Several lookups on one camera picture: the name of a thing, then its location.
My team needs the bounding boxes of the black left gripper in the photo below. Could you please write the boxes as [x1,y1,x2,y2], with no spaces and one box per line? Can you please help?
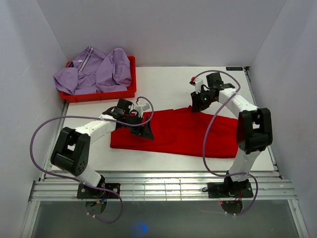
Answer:
[123,115,154,140]

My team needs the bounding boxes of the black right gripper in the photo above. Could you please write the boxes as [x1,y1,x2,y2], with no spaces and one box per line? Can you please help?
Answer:
[191,89,216,113]

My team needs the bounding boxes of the red trousers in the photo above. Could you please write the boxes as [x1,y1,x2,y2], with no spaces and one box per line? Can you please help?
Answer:
[110,107,238,159]

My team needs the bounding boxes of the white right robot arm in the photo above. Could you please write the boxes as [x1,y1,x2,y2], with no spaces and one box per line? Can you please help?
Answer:
[190,70,273,198]

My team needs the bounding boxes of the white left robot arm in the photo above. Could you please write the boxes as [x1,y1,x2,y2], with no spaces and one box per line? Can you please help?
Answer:
[50,97,154,198]

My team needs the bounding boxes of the red plastic bin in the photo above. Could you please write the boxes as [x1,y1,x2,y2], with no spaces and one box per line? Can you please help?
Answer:
[60,56,137,103]

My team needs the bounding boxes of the small dark table label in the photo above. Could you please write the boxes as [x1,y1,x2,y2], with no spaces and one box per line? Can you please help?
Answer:
[226,67,244,71]

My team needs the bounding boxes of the purple shirt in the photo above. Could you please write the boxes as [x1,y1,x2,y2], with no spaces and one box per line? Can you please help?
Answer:
[53,47,132,95]

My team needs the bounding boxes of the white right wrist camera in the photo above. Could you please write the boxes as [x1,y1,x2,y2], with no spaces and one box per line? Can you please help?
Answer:
[189,77,204,94]

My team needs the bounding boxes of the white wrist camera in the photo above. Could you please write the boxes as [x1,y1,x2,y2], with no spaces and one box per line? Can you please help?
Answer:
[134,103,150,118]
[189,77,204,94]

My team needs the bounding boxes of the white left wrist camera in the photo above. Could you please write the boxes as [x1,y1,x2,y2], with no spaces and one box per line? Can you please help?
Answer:
[134,103,150,118]

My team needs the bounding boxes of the aluminium side table rail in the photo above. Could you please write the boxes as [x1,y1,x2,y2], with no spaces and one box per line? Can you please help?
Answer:
[244,66,283,179]

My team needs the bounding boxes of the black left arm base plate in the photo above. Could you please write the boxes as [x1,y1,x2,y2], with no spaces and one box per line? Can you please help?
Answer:
[76,182,121,199]

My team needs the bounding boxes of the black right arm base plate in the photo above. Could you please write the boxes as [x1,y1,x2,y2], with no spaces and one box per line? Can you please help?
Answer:
[207,180,254,198]

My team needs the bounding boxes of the aluminium table edge rail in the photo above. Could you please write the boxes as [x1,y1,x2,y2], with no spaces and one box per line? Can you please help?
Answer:
[29,171,297,201]

